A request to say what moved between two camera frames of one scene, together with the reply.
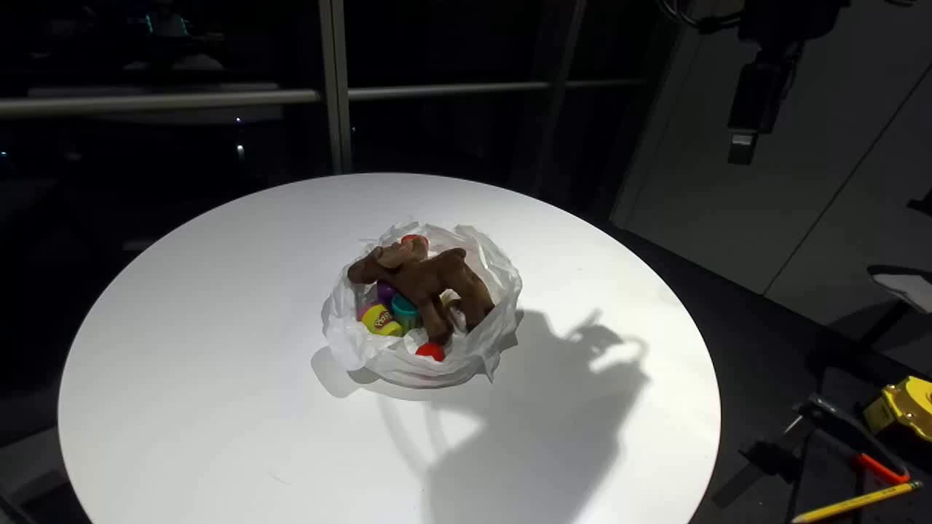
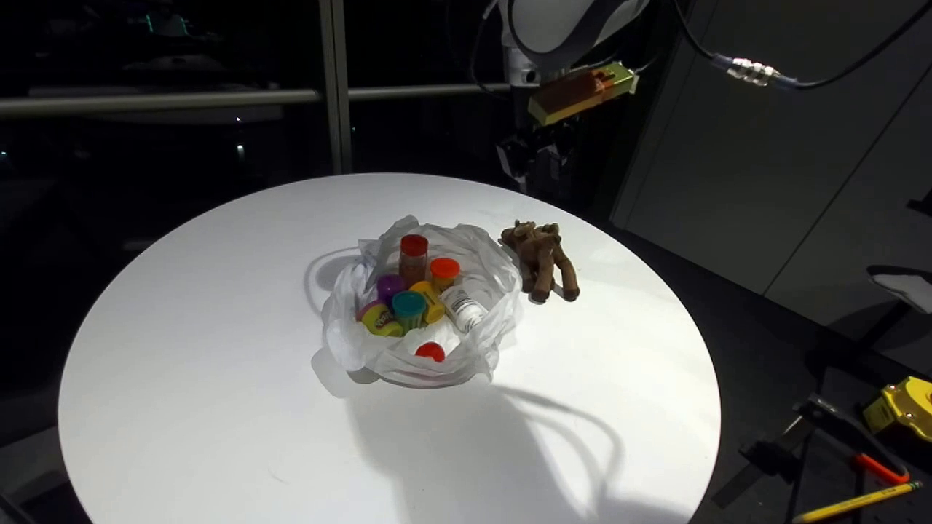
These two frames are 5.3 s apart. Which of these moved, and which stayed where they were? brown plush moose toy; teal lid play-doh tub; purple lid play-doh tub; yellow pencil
Moved: brown plush moose toy
Stayed: teal lid play-doh tub; yellow pencil; purple lid play-doh tub
